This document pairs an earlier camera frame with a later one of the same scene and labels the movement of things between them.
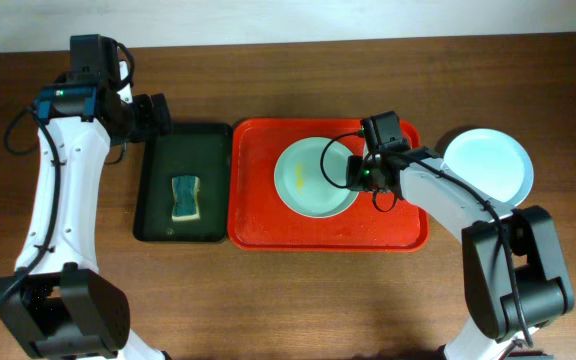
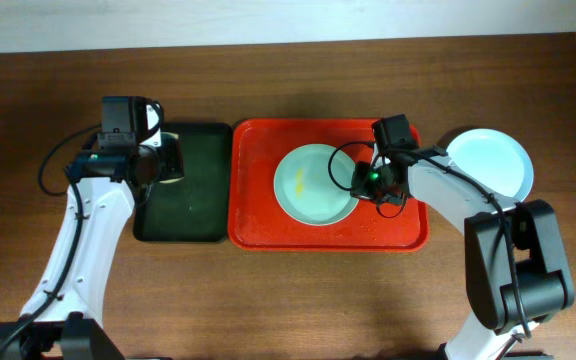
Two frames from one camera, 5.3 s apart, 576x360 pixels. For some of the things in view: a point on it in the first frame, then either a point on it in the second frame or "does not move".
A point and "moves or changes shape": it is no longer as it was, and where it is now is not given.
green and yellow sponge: x=186 y=198 → x=170 y=180
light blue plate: x=493 y=160 does not move
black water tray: x=203 y=150 does not move
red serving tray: x=258 y=221 does not move
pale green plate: x=300 y=183 moves or changes shape
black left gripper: x=157 y=115 → x=171 y=161
